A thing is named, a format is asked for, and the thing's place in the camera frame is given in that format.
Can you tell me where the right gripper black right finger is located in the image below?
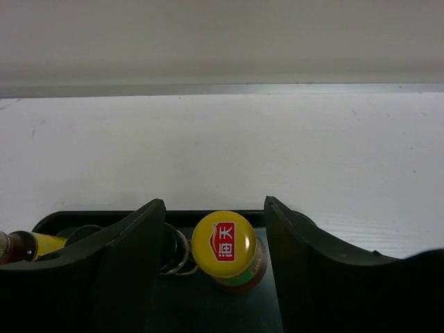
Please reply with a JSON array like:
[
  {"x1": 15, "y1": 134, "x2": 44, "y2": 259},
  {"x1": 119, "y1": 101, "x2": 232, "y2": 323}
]
[{"x1": 264, "y1": 196, "x2": 443, "y2": 332}]

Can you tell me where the small dark spice jar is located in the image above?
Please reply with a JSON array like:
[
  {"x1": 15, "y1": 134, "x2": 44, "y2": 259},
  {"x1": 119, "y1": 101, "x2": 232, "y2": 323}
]
[{"x1": 160, "y1": 223, "x2": 198, "y2": 276}]

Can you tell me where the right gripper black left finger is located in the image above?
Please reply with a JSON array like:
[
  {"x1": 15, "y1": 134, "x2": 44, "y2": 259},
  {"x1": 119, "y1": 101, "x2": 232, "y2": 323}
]
[{"x1": 1, "y1": 199, "x2": 166, "y2": 332}]

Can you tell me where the tall green sauce bottle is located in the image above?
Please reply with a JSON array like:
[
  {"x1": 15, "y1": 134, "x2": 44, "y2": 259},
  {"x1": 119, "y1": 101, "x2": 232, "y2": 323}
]
[{"x1": 191, "y1": 211, "x2": 268, "y2": 293}]

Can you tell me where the small yellow-label bottle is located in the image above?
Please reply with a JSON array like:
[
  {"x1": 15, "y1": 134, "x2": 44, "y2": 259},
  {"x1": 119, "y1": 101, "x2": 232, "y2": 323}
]
[{"x1": 0, "y1": 231, "x2": 67, "y2": 265}]

